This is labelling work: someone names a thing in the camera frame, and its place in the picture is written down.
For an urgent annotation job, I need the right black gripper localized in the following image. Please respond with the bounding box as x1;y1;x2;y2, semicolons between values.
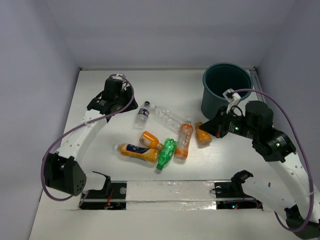
198;105;258;139

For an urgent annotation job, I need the clear Pepsi bottle black cap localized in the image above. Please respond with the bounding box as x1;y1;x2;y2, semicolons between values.
135;101;150;126

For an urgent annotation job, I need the tall orange bottle white cap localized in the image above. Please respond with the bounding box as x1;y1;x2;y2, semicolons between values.
174;118;194;160

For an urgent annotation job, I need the clear Pocari bottle white cap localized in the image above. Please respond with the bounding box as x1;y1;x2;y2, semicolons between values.
150;104;184;133

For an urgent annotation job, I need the orange bottle blue label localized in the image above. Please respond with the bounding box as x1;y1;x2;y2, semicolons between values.
113;143;158;163

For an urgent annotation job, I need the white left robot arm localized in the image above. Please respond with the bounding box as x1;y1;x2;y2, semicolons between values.
40;73;138;201

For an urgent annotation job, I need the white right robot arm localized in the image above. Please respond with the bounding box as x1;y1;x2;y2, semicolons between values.
199;101;320;240

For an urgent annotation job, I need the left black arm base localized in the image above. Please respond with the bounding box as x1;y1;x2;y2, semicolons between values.
78;171;127;210

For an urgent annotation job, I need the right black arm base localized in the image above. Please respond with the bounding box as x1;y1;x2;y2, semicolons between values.
209;181;263;210

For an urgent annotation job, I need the dark teal plastic bin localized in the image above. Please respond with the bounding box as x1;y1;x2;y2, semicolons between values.
201;63;254;120

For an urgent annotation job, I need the small orange juice bottle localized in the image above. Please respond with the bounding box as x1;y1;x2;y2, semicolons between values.
195;122;212;147

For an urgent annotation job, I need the small orange bottle white label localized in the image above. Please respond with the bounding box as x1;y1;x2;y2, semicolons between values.
139;131;164;151

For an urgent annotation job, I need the crushed green plastic bottle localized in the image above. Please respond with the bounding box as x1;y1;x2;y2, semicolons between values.
156;138;178;171

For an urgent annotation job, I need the silver tape strip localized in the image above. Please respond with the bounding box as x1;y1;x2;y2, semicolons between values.
125;180;217;211

